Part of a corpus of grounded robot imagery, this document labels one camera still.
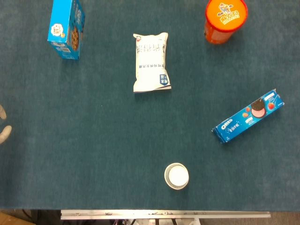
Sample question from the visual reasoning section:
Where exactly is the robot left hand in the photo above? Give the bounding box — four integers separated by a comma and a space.
0, 104, 12, 145

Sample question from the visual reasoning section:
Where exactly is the white paper cup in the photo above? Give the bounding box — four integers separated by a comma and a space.
164, 162, 189, 190

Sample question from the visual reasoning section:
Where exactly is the blue chocolate chip cookie box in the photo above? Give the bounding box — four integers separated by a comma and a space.
47, 0, 86, 60

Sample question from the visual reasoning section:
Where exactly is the white milk pouch bag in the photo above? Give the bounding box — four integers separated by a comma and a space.
133, 32, 172, 93

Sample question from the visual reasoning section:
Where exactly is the aluminium profile rail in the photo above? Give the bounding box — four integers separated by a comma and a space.
60, 210, 271, 220

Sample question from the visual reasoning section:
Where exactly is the blue Oreo cookie box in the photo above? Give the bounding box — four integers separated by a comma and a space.
211, 88, 285, 144

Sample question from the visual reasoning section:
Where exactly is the teal felt table cloth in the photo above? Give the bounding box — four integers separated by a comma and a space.
0, 0, 300, 210

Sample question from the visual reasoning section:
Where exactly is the orange round snack canister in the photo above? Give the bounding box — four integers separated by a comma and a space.
203, 0, 248, 45

